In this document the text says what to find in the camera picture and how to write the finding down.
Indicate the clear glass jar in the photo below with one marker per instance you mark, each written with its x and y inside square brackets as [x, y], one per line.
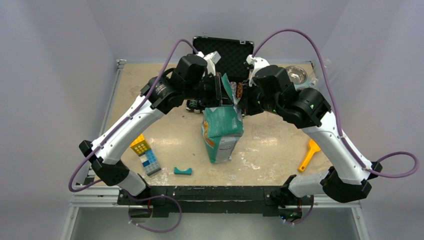
[316, 76]

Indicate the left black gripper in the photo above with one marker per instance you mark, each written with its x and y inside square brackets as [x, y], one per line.
[216, 81]

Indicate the double steel pet bowl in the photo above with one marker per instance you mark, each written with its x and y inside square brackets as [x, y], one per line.
[301, 79]

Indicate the toy brick block stack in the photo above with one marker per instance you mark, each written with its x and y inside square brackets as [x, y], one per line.
[147, 157]

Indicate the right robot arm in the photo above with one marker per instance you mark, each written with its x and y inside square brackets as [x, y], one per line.
[347, 180]

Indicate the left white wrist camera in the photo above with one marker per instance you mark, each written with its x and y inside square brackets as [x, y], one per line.
[211, 60]

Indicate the green pet food bag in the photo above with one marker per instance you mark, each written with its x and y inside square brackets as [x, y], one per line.
[222, 127]

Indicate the yellow plastic scoop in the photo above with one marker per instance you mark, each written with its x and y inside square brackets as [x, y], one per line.
[313, 148]

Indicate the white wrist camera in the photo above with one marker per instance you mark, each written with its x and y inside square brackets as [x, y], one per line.
[211, 60]
[255, 64]

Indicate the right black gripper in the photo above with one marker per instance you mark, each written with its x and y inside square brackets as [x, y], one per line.
[245, 104]

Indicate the black poker chip case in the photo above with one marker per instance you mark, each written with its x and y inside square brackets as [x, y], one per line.
[233, 54]

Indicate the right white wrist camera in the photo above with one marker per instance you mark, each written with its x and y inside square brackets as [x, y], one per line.
[255, 64]

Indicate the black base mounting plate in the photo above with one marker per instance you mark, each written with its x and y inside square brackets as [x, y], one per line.
[269, 201]

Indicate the aluminium frame rail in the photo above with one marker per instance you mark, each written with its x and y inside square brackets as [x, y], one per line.
[269, 151]

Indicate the teal curved block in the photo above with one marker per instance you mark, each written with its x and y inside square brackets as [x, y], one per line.
[178, 171]

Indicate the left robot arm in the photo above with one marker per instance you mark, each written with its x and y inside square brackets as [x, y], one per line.
[157, 98]

